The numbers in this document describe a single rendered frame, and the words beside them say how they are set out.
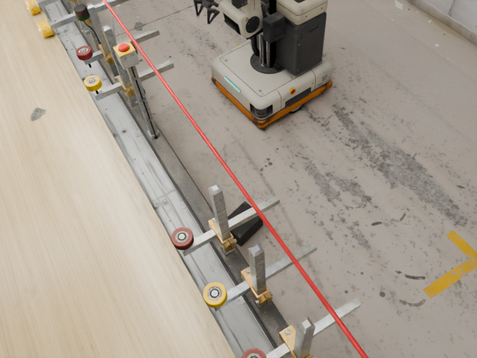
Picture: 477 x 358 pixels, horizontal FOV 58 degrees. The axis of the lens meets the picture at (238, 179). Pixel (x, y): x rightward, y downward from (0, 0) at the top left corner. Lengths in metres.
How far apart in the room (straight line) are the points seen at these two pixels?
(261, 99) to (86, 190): 1.44
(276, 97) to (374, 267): 1.23
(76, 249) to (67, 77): 0.97
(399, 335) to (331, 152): 1.21
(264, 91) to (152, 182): 1.14
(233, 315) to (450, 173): 1.80
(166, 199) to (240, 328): 0.69
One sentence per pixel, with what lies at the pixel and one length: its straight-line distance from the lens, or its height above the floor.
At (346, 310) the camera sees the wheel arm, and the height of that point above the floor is 0.82.
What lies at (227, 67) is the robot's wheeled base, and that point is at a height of 0.28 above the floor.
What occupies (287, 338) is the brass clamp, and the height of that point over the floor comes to 0.83.
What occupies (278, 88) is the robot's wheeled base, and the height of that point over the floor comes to 0.28.
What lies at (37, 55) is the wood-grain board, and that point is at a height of 0.90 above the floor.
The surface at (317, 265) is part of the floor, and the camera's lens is 2.52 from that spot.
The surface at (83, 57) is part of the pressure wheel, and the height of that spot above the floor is 0.90.
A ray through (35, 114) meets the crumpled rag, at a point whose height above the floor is 0.91.
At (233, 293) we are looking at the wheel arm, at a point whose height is 0.82.
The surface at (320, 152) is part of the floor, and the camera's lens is 2.94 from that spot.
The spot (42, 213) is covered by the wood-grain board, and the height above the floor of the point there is 0.90.
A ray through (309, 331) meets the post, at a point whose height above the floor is 1.12.
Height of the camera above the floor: 2.29
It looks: 55 degrees down
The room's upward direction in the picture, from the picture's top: 7 degrees counter-clockwise
